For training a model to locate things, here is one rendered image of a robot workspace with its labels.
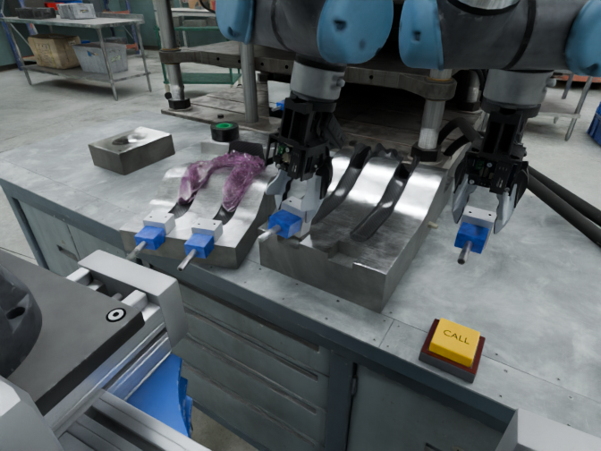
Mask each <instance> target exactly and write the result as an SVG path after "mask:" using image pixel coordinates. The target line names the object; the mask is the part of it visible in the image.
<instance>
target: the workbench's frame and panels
mask: <svg viewBox="0 0 601 451"><path fill-rule="evenodd" d="M0 185H1V187H2V189H3V191H4V194H5V196H6V198H7V199H8V201H9V203H10V206H11V208H12V210H13V213H14V215H15V216H16V218H17V221H18V223H19V225H20V227H21V230H22V231H23V234H24V236H25V238H26V240H27V242H28V244H29V246H30V249H31V251H32V253H33V255H34V257H35V259H36V261H37V263H38V265H39V266H40V267H42V268H45V269H47V270H50V271H52V272H54V273H56V274H58V275H60V276H63V277H68V276H69V275H70V274H72V273H74V272H75V271H77V270H78V269H79V267H78V265H77V263H78V262H79V261H81V260H83V259H85V258H86V257H88V256H89V255H90V254H92V253H93V252H95V251H98V250H101V251H104V252H107V253H109V254H112V255H115V256H116V257H119V258H122V259H124V260H125V259H126V257H127V256H128V255H129V254H131V252H132V251H126V250H125V249H124V246H123V240H122V237H121V235H120V232H118V231H115V230H114V229H112V228H110V227H108V226H105V225H102V224H100V223H98V222H96V221H94V220H92V219H90V218H87V217H84V216H83V215H81V214H78V213H76V212H74V211H72V210H70V209H67V208H65V207H63V206H61V205H58V204H56V203H54V202H53V201H50V200H47V199H45V198H43V197H40V196H38V195H37V194H35V193H33V192H30V191H27V190H25V189H23V188H21V187H19V186H17V185H15V184H12V183H9V182H7V181H6V180H3V179H1V178H0ZM131 262H133V263H136V264H138V265H141V266H143V267H145V268H150V269H152V270H155V271H157V272H159V273H162V274H165V275H167V276H170V277H173V278H176V279H177V280H178V284H179V288H180V292H181V297H182V304H183V308H184V311H185V316H186V319H187V324H188V328H189V332H188V333H187V334H186V335H185V336H184V337H183V338H182V339H181V340H180V341H179V343H178V344H177V345H176V346H175V347H174V348H172V350H171V351H172V353H173V354H175V355H177V356H179V357H181V358H182V370H181V377H183V378H185V379H187V380H188V386H187V392H186V396H189V397H190V398H192V400H193V403H192V405H193V406H194V407H196V408H197V409H199V410H200V411H202V412H203V413H204V414H206V415H207V416H209V417H210V418H212V419H213V420H215V421H217V422H218V423H220V424H221V425H222V426H224V427H225V428H227V429H228V430H229V431H231V432H232V433H234V434H235V435H237V436H238V437H240V438H242V439H243V440H245V441H246V442H248V443H249V444H251V445H252V446H253V447H255V448H256V449H257V450H259V451H495V450H496V448H497V446H498V444H499V442H500V440H501V438H502V437H503V435H504V433H505V431H506V429H507V427H508V425H509V423H510V421H511V419H512V417H513V415H514V414H515V411H514V410H511V409H509V408H507V407H505V406H503V405H500V404H498V403H496V402H494V401H491V400H489V399H487V398H485V397H483V396H480V395H478V394H476V393H473V392H471V391H469V390H468V389H466V388H463V387H460V386H458V385H456V384H453V383H452V382H450V381H448V380H446V379H442V378H440V377H438V376H436V375H434V374H432V373H430V372H428V371H425V370H423V369H421V368H419V367H416V366H414V365H412V364H410V363H408V362H405V361H403V360H401V359H398V358H396V357H394V356H392V355H391V354H388V353H385V352H383V351H381V350H379V348H378V349H376V348H375V347H373V346H371V345H367V344H365V343H363V342H361V341H359V340H357V339H355V338H353V337H350V336H347V335H345V334H344V333H341V332H339V331H337V330H335V329H333V328H330V327H328V326H326V325H323V324H321V323H319V322H317V321H315V320H313V319H310V318H308V317H306V316H303V315H301V314H299V313H298V312H296V311H292V310H290V309H288V308H285V307H284V306H282V305H280V304H278V303H275V302H272V301H270V300H268V299H266V298H264V297H262V296H260V295H258V294H254V293H253V292H251V291H248V290H246V289H244V288H242V287H240V286H237V285H235V284H233V283H231V282H228V281H226V280H224V279H222V278H221V277H217V276H215V275H213V274H210V273H208V272H207V271H205V270H203V269H200V268H197V267H195V266H193V265H191V264H189V265H188V266H187V267H186V269H185V270H184V271H183V272H180V271H179V270H178V269H177V268H178V266H179V265H180V264H181V263H182V260H178V259H172V258H167V257H161V256H156V255H150V254H145V253H138V255H136V257H134V259H132V260H131Z"/></svg>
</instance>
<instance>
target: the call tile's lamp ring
mask: <svg viewBox="0 0 601 451"><path fill-rule="evenodd" d="M439 321H440V320H439V319H435V320H434V322H433V325H432V327H431V329H430V331H429V333H428V335H427V339H426V341H425V343H424V345H423V347H422V349H421V352H423V353H426V354H429V355H431V356H433V357H435V358H437V359H439V360H441V361H444V362H447V363H450V364H452V365H453V366H456V367H458V368H460V369H463V370H466V371H468V372H470V373H472V374H474V375H476V372H477V369H478V363H479V359H480V356H481V353H482V349H483V345H484V342H485V339H486V338H485V337H483V336H479V339H480V340H479V343H478V349H477V352H476V355H475V359H474V362H473V365H472V369H471V368H468V367H466V366H464V365H461V364H459V363H458V362H454V361H452V360H449V359H447V358H445V357H443V356H441V355H439V354H436V353H433V352H430V351H429V350H427V348H428V345H429V343H430V341H431V338H432V336H433V334H434V332H435V330H436V326H437V323H439Z"/></svg>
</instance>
